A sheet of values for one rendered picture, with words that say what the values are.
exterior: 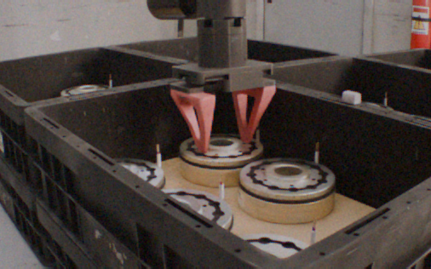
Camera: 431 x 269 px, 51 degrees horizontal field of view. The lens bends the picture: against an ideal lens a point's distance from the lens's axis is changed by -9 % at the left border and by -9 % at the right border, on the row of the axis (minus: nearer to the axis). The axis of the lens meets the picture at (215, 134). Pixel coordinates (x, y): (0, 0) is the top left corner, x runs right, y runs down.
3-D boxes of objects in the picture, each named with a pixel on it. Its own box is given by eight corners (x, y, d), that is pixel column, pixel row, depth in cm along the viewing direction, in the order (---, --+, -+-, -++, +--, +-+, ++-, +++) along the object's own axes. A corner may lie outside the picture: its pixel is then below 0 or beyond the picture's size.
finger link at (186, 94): (171, 148, 59) (168, 71, 56) (221, 138, 62) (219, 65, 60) (201, 163, 53) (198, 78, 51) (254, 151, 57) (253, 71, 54)
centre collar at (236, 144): (249, 149, 59) (249, 144, 58) (215, 157, 56) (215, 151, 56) (226, 138, 62) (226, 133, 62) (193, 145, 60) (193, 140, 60)
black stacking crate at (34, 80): (224, 151, 72) (225, 76, 69) (33, 203, 55) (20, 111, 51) (106, 101, 102) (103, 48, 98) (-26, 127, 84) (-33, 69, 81)
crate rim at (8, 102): (226, 88, 69) (226, 71, 68) (21, 128, 51) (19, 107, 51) (104, 56, 99) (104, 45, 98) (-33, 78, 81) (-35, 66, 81)
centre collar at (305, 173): (319, 174, 51) (320, 169, 50) (292, 189, 47) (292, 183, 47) (284, 163, 54) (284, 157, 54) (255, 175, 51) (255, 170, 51)
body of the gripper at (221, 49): (170, 82, 57) (168, 19, 54) (241, 72, 62) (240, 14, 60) (200, 89, 51) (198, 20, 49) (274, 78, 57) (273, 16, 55)
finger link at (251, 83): (197, 143, 61) (194, 68, 58) (244, 133, 64) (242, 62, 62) (228, 157, 55) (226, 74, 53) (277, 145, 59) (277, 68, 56)
